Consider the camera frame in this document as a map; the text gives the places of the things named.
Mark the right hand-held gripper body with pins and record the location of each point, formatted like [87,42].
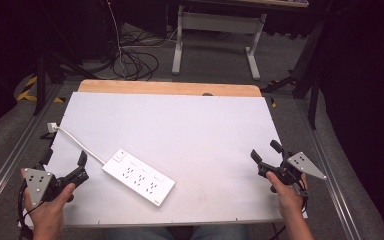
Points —
[293,170]

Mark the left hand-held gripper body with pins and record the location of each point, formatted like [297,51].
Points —
[39,182]

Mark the person's right hand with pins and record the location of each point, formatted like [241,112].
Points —
[288,196]

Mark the person's left hand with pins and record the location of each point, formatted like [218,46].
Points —
[48,213]

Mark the white power plug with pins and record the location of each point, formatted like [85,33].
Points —
[52,127]

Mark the white power strip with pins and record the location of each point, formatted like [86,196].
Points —
[138,176]

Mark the black metal stand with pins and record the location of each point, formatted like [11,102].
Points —
[46,63]
[308,76]

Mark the white board sheet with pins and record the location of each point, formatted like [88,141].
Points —
[180,140]

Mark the yellow black floor tape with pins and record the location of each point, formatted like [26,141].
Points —
[30,90]

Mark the aluminium rail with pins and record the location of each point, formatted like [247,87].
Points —
[13,156]
[330,180]

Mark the white metal desk frame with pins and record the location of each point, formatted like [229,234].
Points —
[213,23]

